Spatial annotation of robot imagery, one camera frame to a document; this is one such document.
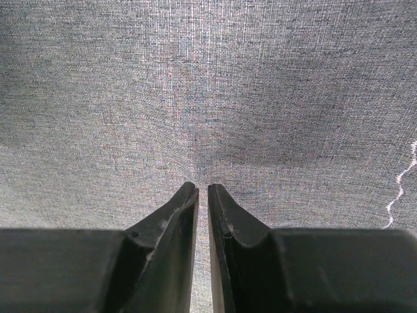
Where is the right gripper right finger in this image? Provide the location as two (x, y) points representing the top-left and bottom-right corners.
(208, 184), (416, 312)

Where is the grey cloth placemat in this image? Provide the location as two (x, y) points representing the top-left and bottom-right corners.
(1, 1), (416, 312)

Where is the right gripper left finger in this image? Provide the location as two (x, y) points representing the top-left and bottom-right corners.
(1, 182), (199, 312)

